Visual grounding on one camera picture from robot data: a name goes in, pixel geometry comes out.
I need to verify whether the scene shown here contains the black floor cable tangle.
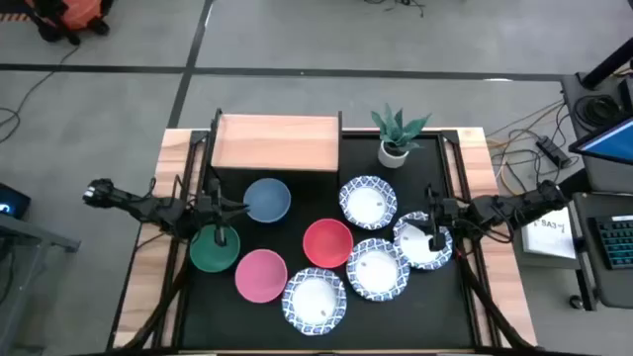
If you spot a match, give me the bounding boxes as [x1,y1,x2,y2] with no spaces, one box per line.
[363,0,427,19]

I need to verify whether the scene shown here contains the red bowl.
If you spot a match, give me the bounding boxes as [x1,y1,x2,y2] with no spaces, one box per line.
[302,218,355,270]

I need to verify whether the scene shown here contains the black cable conduit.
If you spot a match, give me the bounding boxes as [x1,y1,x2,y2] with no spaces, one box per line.
[457,249,533,353]
[118,236,194,353]

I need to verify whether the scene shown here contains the orange floor cable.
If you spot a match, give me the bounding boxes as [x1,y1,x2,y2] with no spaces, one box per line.
[487,101,568,199]

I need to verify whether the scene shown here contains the orange black machine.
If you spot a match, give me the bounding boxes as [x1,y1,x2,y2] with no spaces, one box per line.
[24,0,116,46]

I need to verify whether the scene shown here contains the black keyboard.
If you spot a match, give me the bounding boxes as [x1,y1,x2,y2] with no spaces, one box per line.
[588,213,633,271]

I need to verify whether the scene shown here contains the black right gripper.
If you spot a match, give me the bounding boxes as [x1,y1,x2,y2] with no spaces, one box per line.
[408,184,455,251]

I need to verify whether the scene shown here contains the black metal table frame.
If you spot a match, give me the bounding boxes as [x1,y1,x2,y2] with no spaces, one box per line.
[147,126,496,353]

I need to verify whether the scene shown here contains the coiled black cable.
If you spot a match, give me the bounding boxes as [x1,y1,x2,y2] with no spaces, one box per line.
[573,93,625,129]

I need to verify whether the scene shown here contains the black table mat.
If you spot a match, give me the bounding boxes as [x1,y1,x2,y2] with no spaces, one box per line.
[178,131,476,350]

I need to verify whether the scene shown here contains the pink bowl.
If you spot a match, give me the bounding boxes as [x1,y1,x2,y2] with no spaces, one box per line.
[233,248,289,305]

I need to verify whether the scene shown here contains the green bowl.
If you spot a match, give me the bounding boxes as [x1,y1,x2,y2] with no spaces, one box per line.
[189,223,242,274]

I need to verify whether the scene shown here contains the computer monitor blue screen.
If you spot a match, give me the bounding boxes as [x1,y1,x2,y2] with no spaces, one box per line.
[568,116,633,167]

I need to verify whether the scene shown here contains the black diagonal support bar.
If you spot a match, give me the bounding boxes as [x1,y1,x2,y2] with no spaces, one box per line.
[558,167,593,199]

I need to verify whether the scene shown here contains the black pole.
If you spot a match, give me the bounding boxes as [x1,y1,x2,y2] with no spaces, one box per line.
[581,37,633,91]

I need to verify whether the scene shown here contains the black power strip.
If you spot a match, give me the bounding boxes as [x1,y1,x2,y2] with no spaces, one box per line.
[536,135,573,170]

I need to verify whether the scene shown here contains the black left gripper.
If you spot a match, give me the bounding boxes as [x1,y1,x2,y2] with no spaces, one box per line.
[197,177,251,247]

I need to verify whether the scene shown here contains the wooden shelf black frame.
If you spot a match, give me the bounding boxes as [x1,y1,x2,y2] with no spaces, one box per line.
[205,107,344,188]

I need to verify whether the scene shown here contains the grey desk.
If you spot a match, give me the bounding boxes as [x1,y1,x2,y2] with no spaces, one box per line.
[561,72,633,195]

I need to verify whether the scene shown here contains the white paper sign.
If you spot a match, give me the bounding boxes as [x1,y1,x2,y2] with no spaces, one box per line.
[521,210,578,261]

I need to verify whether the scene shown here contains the black device blue light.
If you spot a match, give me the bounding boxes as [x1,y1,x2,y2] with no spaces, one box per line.
[0,182,33,222]

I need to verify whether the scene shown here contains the grey metal stand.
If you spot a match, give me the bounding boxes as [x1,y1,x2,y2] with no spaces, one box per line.
[0,212,83,356]

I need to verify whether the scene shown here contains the blue patterned paper bowl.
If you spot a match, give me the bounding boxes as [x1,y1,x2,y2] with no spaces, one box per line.
[345,237,411,303]
[392,211,454,272]
[281,267,348,337]
[338,174,399,231]

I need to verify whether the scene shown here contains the potted plant white pot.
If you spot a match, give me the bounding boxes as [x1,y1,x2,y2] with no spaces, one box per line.
[370,102,433,170]

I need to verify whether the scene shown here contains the grey keyboard cart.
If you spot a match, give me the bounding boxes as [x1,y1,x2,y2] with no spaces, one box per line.
[511,191,633,312]

